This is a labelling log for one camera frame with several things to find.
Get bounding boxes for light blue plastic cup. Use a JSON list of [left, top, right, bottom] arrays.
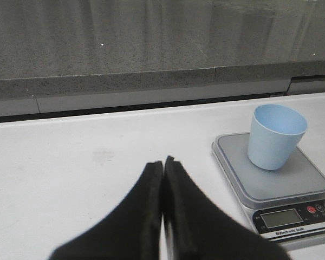
[[247, 104, 308, 171]]

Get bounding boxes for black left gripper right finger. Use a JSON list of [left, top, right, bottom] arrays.
[[163, 157, 289, 259]]

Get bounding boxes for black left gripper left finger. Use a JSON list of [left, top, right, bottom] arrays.
[[50, 161, 163, 259]]

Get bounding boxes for silver digital kitchen scale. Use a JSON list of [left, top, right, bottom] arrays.
[[212, 133, 325, 250]]

